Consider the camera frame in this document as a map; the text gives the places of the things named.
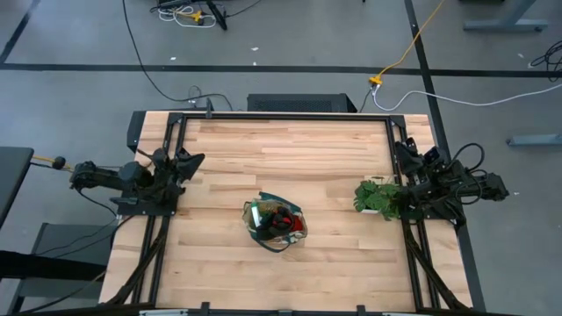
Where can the black side table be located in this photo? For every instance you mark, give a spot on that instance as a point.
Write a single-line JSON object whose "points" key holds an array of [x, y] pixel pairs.
{"points": [[13, 175]]}

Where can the grey table base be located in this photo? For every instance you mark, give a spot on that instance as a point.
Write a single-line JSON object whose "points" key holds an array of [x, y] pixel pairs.
{"points": [[505, 25]]}

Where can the black computer case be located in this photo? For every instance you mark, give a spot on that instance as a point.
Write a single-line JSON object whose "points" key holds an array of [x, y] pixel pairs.
{"points": [[298, 103]]}

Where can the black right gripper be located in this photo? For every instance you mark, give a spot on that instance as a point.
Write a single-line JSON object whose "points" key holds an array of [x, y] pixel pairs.
{"points": [[426, 180]]}

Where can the black round knob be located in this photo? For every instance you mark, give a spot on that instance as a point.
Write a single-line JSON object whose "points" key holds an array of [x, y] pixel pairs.
{"points": [[58, 162]]}

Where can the grey floor bar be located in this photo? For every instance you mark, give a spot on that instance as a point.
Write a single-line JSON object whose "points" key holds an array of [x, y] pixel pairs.
{"points": [[533, 140]]}

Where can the black tripod leg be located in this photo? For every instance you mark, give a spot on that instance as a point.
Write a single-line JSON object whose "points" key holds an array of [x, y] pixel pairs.
{"points": [[218, 16]]}

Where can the red black gardening glove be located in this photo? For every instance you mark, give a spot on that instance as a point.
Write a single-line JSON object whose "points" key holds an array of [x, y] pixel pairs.
{"points": [[281, 221]]}

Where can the beige green gardening bag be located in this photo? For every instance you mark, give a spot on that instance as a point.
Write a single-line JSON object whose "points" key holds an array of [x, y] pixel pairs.
{"points": [[274, 242]]}

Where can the green potted plant white pot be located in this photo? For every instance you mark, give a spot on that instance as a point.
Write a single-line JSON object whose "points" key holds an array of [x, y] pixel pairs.
{"points": [[377, 199]]}

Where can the black corner plate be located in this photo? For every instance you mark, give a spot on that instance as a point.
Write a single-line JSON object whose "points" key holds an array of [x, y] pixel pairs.
{"points": [[134, 131]]}

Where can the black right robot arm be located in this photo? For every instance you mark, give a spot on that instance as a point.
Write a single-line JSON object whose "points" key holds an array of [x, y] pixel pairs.
{"points": [[483, 188]]}

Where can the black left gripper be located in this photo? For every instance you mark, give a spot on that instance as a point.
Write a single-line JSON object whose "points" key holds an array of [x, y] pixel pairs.
{"points": [[164, 184]]}

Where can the black metal table frame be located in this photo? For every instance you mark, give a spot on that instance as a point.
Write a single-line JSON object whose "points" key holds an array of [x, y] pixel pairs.
{"points": [[285, 117]]}

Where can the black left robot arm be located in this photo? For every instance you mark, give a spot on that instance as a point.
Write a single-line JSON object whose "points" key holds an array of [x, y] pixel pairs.
{"points": [[101, 177]]}

